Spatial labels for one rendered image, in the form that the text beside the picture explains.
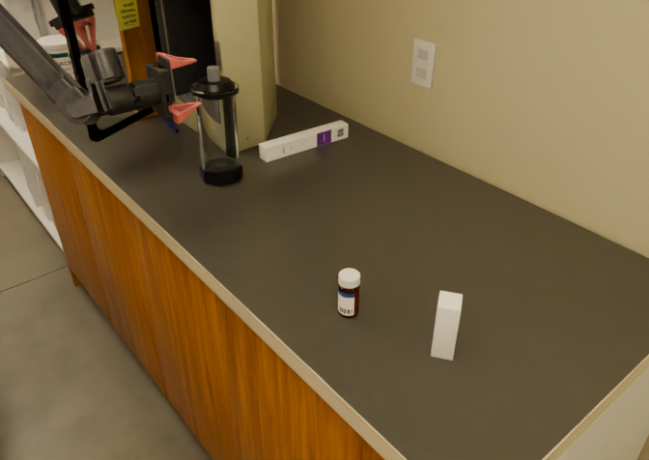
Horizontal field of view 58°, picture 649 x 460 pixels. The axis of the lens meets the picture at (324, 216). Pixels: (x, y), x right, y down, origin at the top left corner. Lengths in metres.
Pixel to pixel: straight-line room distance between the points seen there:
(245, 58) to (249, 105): 0.12
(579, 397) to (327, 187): 0.73
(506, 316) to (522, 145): 0.48
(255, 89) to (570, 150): 0.77
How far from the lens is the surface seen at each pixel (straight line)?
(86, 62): 1.28
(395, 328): 1.02
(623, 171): 1.32
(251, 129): 1.58
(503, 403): 0.94
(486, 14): 1.41
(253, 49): 1.52
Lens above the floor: 1.64
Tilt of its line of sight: 33 degrees down
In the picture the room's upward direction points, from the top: straight up
